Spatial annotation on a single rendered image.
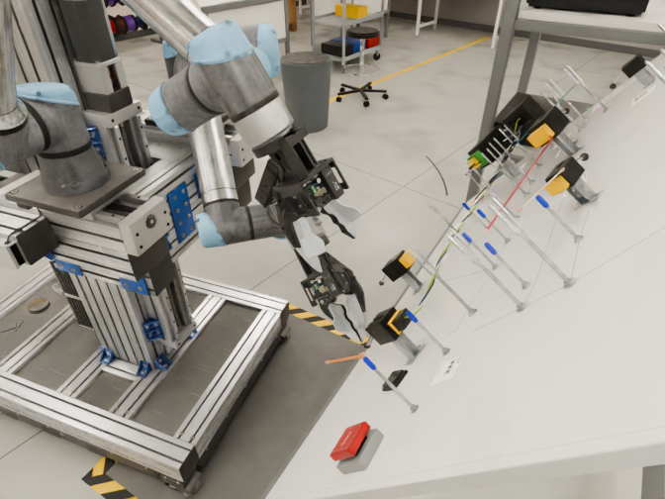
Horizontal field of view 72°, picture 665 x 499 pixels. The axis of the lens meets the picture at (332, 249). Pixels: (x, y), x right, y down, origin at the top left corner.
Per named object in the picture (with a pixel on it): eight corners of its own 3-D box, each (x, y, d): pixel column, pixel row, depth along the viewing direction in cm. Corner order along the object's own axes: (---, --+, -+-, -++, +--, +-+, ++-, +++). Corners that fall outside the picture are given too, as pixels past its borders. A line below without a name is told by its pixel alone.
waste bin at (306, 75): (281, 135, 421) (276, 64, 383) (286, 117, 457) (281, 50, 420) (332, 136, 421) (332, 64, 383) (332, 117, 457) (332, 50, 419)
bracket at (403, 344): (418, 347, 81) (398, 326, 81) (426, 345, 79) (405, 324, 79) (404, 365, 79) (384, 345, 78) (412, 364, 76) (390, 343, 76)
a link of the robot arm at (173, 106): (210, 122, 76) (255, 96, 70) (164, 148, 68) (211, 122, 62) (183, 76, 74) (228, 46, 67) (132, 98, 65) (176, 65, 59)
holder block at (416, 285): (401, 297, 123) (375, 270, 123) (430, 277, 114) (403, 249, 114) (393, 307, 120) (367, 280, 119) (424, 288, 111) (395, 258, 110)
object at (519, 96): (487, 140, 156) (491, 121, 152) (512, 107, 180) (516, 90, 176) (592, 161, 142) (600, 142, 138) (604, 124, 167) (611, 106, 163)
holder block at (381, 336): (393, 329, 82) (378, 313, 82) (410, 323, 77) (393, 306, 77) (380, 346, 80) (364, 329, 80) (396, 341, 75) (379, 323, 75)
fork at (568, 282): (575, 285, 55) (493, 200, 54) (562, 291, 56) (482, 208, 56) (578, 276, 56) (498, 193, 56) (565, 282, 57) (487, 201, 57)
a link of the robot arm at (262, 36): (200, 37, 144) (213, 23, 95) (247, 33, 147) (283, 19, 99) (207, 77, 148) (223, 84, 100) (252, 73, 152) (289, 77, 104)
